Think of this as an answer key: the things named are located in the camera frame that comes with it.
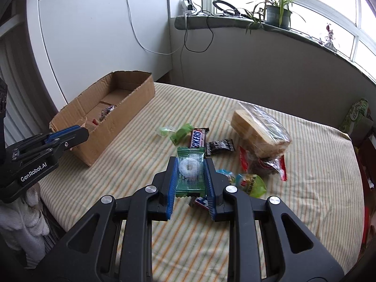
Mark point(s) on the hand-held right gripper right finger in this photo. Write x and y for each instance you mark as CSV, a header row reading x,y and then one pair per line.
x,y
210,188

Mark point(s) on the green jelly packet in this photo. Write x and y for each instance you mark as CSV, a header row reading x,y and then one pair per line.
x,y
252,183

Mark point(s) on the potted spider plant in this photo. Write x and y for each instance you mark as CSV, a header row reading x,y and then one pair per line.
x,y
277,17

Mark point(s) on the green mint candy packet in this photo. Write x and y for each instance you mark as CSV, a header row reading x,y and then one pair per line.
x,y
189,158

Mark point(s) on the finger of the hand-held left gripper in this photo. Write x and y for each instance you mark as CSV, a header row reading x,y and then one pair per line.
x,y
63,132
76,139

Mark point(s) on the dark red wooden furniture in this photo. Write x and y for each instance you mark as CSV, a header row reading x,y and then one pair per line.
x,y
368,182

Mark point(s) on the striped bed sheet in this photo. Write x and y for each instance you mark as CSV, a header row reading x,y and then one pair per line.
x,y
308,182

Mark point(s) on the brown cardboard box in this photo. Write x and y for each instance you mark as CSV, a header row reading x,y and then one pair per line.
x,y
123,114

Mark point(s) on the red snack packet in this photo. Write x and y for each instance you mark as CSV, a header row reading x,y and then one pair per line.
x,y
264,166

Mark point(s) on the white wardrobe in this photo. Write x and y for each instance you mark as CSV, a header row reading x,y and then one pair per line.
x,y
88,35

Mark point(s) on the pale green wrapped candy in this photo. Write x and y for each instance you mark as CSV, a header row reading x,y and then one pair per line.
x,y
165,130

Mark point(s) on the blue candy wrapper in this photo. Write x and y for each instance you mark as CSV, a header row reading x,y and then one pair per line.
x,y
224,174

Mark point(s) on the sliced bread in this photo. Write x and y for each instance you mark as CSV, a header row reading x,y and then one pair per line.
x,y
255,129

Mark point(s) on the person's left forearm white sleeve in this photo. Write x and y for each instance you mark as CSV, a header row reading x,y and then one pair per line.
x,y
32,220

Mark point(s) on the brown chocolate bar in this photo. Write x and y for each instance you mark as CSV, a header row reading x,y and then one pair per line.
x,y
201,202
197,138

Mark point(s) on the green printed bag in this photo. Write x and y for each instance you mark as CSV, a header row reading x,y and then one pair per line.
x,y
357,113

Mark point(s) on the white power adapter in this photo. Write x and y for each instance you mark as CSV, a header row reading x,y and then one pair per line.
x,y
189,6

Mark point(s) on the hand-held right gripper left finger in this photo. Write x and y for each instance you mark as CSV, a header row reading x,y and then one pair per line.
x,y
173,188

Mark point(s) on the small figurine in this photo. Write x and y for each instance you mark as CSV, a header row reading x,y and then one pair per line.
x,y
330,36

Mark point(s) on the grey stone window sill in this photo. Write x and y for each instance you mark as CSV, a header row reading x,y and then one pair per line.
x,y
199,23

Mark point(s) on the small green snack packet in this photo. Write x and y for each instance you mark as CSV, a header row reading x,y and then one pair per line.
x,y
180,133

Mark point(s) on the black white candy packet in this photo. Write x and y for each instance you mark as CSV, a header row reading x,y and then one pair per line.
x,y
107,110
220,146

